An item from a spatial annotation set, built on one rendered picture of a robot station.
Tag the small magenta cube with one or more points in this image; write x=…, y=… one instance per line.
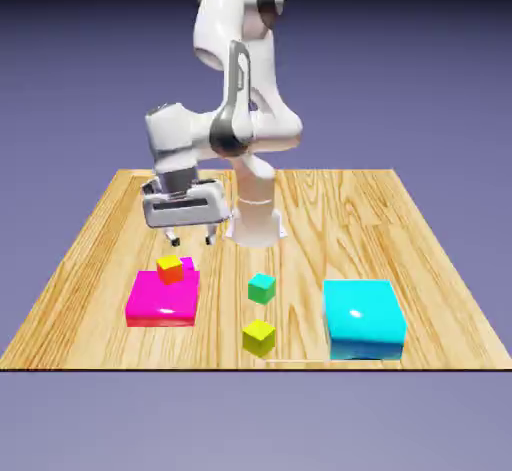
x=188, y=264

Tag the small orange cube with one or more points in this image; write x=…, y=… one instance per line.
x=170, y=270

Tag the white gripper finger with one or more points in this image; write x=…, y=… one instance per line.
x=173, y=238
x=210, y=236

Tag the small green cube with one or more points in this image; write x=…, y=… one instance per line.
x=261, y=289

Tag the large cyan box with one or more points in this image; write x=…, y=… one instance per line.
x=362, y=317

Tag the large magenta box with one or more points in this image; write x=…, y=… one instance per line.
x=164, y=299

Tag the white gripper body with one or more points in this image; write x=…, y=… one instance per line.
x=184, y=213

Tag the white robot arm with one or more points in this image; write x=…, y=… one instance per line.
x=256, y=79

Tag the small yellow cube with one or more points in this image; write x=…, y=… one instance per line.
x=258, y=338

